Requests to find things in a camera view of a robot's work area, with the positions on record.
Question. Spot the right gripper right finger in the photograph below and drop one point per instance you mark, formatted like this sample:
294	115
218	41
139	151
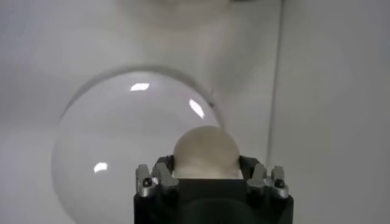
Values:
259	179

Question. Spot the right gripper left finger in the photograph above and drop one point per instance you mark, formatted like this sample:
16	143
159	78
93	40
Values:
163	178

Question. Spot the white steamed baozi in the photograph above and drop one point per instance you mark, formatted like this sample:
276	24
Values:
207	149

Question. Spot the white round plate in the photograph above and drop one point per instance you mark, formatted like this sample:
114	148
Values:
122	137

